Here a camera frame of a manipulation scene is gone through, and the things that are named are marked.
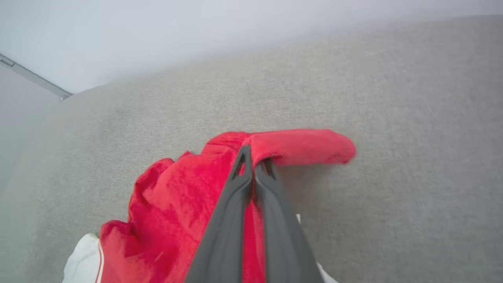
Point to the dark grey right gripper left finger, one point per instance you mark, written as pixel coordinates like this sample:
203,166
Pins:
224,243

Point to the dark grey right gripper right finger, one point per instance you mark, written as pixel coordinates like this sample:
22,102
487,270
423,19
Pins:
285,243

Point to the red basketball jersey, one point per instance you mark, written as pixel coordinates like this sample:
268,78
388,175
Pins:
177,204

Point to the grey fabric sofa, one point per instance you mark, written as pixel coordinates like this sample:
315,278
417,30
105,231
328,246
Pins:
373,118

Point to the grey wall trim strip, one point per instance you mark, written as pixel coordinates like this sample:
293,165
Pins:
35,76

